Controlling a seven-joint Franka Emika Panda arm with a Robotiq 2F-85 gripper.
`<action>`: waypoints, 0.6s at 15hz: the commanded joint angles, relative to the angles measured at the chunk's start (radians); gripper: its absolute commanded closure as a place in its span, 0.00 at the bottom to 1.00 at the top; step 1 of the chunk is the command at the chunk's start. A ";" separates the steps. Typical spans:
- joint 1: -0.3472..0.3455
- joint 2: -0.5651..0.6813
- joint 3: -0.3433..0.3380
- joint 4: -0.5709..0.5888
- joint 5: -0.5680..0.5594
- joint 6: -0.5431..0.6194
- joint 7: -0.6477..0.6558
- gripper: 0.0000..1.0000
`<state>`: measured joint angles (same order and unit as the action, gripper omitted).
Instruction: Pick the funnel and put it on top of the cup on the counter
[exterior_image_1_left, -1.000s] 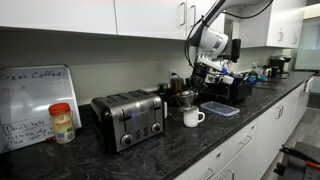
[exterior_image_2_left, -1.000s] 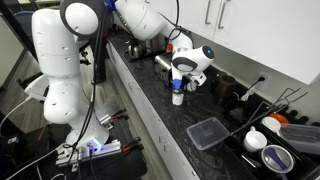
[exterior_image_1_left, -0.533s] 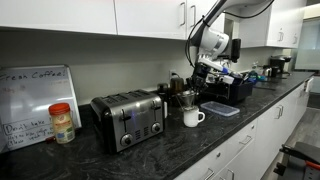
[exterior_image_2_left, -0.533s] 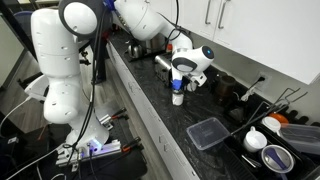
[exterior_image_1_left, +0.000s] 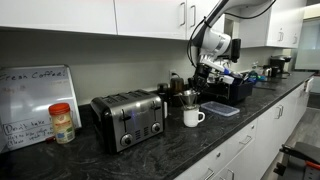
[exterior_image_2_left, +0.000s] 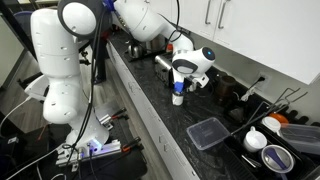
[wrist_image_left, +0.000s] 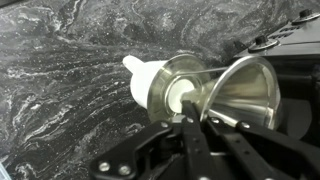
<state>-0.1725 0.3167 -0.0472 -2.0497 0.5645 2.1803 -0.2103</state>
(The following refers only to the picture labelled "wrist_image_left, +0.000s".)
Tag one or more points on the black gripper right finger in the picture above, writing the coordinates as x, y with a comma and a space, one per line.
260, 153

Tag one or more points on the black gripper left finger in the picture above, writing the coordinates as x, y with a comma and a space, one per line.
193, 150

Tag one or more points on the stainless steel funnel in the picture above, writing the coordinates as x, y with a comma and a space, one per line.
246, 93

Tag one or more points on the white ceramic mug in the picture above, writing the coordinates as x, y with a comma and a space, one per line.
141, 80

